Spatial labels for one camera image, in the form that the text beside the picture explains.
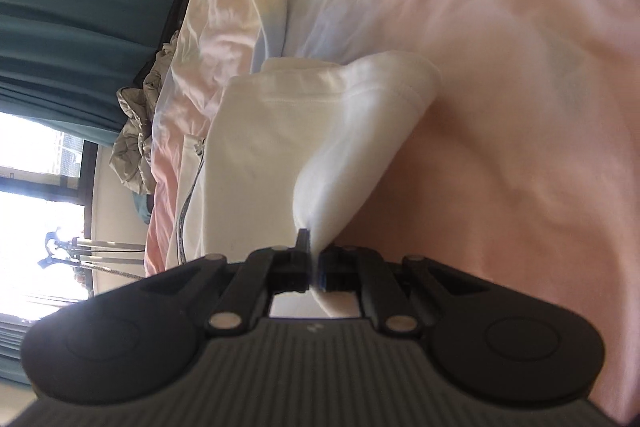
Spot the clothes drying rack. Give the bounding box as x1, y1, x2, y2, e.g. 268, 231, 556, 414
37, 229, 147, 280

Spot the window with dark frame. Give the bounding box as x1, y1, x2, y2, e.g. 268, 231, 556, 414
0, 111, 99, 323

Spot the pastel pink bed sheet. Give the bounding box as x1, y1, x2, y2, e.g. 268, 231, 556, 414
144, 0, 640, 425

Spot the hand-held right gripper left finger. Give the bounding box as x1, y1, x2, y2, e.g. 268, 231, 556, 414
141, 228, 312, 339

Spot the teal curtain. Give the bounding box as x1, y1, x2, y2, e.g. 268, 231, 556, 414
0, 0, 193, 146

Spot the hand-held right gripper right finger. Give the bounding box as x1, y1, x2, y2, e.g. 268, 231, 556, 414
318, 245, 488, 337

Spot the grey crumpled cloth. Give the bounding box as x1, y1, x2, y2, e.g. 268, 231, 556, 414
109, 31, 180, 195

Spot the white hooded sweatshirt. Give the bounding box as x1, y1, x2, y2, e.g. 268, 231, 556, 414
164, 52, 443, 319

